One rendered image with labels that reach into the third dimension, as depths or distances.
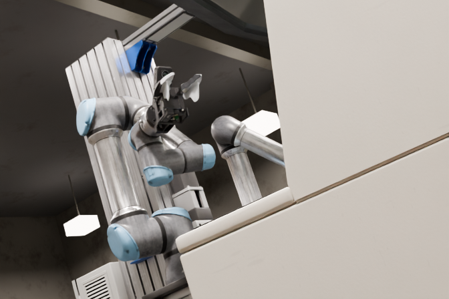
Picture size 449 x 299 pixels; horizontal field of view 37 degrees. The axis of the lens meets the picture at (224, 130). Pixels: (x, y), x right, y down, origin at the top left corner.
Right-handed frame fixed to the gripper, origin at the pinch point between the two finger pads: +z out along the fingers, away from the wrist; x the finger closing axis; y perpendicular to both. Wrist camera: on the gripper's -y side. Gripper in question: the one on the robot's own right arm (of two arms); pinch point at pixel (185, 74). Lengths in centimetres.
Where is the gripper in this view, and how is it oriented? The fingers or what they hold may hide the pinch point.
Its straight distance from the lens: 170.9
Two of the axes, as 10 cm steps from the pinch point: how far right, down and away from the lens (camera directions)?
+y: 2.0, 9.0, -3.9
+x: -8.8, -0.2, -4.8
